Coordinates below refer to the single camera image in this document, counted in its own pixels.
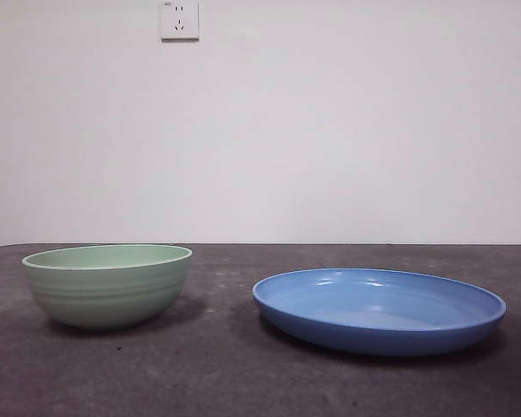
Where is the blue plate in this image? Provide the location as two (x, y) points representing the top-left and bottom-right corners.
(252, 268), (507, 358)

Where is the green ribbed bowl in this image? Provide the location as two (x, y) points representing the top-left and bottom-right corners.
(21, 243), (194, 328)

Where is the white wall socket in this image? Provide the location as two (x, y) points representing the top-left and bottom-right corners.
(160, 0), (201, 43)

